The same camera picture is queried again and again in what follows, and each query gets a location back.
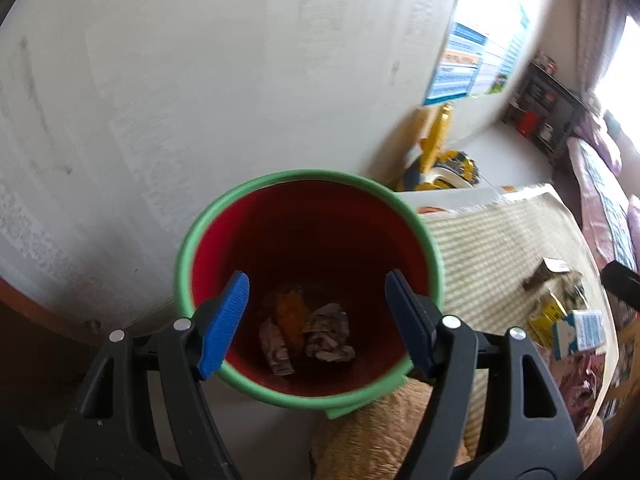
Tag blue and white carton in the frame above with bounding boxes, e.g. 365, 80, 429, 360
552, 309, 606, 361

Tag black desk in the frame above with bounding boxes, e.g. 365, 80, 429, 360
502, 60, 591, 161

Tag yellow packet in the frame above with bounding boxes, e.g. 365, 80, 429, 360
527, 292, 568, 346

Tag red bin with green rim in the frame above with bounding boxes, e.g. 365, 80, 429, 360
175, 169, 445, 420

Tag pink curtain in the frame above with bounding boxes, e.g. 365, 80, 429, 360
575, 0, 626, 96

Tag checked mat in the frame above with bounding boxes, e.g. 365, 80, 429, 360
400, 182, 613, 441

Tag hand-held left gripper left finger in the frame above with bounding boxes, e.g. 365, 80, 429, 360
55, 271, 251, 480

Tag orange wrapper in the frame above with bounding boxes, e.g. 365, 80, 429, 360
272, 287, 308, 348

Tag purple pillow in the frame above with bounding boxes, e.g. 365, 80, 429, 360
575, 110, 623, 173

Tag crumpled printed paper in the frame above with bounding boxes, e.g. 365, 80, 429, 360
257, 317, 296, 376
302, 302, 356, 363

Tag small brown carton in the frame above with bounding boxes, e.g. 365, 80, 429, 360
522, 257, 571, 291

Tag green bordered wall poster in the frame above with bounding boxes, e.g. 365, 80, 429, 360
492, 2, 533, 95

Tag blue striped wall poster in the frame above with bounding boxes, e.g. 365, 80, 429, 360
422, 21, 490, 107

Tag beige fuzzy cloth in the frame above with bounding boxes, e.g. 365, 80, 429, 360
310, 380, 603, 480

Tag yellow toy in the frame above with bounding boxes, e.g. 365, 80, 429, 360
397, 102, 481, 193

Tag red box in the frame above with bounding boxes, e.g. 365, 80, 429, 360
517, 110, 540, 137

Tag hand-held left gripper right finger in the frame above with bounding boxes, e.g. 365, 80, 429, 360
384, 269, 583, 480

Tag window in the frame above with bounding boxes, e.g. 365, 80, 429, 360
597, 15, 640, 126

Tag bed with plaid sheet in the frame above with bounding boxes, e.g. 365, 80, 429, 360
565, 110, 640, 271

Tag white chart wall poster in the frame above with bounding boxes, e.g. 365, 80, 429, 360
467, 35, 518, 98

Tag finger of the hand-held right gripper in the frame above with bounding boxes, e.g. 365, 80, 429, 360
600, 260, 640, 313

